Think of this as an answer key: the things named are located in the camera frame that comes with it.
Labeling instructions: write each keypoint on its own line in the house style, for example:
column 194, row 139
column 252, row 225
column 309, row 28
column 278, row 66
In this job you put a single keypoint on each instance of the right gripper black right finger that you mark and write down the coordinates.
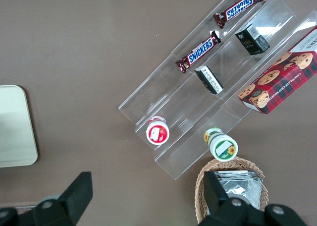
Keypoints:
column 218, row 203

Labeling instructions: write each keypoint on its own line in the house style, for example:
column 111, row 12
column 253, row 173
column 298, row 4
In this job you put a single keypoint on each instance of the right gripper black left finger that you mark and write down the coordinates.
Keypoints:
column 74, row 198

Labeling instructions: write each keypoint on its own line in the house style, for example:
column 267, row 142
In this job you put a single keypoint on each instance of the light tan wicker basket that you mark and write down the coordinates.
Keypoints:
column 230, row 163

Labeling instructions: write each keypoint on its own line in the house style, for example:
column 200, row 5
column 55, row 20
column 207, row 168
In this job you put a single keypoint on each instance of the beige plastic tray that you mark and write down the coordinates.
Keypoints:
column 15, row 127

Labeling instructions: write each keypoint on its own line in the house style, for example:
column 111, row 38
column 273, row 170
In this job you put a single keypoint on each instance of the silver foil packets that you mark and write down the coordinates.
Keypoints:
column 242, row 186

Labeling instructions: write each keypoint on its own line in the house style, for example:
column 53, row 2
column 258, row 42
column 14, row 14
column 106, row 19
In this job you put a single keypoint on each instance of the green lid yogurt cup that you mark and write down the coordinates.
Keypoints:
column 223, row 148

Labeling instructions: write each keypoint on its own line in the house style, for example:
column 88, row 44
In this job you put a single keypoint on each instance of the red lid yogurt cup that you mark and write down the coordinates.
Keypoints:
column 157, row 133

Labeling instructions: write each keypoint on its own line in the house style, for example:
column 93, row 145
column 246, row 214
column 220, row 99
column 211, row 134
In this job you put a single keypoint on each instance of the clear acrylic stepped display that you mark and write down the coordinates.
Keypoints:
column 188, row 107

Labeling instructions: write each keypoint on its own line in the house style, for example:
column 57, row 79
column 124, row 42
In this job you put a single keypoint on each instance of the small black carton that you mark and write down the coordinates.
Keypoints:
column 209, row 79
column 251, row 41

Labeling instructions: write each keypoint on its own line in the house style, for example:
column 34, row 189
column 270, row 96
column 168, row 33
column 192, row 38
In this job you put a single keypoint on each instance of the red plaid cookie box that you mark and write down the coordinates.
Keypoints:
column 280, row 87

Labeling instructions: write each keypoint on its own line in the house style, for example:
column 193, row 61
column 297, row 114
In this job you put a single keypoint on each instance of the Snickers chocolate bar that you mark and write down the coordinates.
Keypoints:
column 199, row 51
column 239, row 8

